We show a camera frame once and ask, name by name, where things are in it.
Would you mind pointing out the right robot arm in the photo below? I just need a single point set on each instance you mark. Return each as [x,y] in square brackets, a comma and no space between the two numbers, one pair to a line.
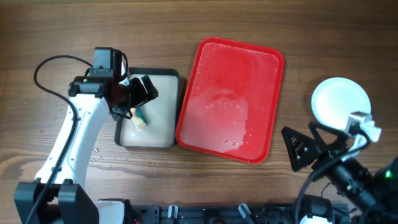
[375,195]

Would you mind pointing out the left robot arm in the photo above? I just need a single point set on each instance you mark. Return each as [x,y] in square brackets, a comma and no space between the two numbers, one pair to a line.
[57,193]

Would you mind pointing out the red plastic serving tray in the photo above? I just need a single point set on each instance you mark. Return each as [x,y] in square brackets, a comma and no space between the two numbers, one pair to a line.
[231,99]

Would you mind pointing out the green yellow scrub sponge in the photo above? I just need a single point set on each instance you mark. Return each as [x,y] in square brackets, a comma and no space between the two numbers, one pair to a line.
[139,118]

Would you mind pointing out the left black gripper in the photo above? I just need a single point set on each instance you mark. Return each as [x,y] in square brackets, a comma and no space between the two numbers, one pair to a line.
[140,97]

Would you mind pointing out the white round plate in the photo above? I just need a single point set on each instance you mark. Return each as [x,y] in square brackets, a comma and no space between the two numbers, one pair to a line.
[335,99]

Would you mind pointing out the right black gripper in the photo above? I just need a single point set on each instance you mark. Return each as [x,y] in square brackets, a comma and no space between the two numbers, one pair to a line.
[337,146]

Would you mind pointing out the black water basin tray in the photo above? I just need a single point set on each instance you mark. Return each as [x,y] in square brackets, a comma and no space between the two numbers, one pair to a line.
[161,113]

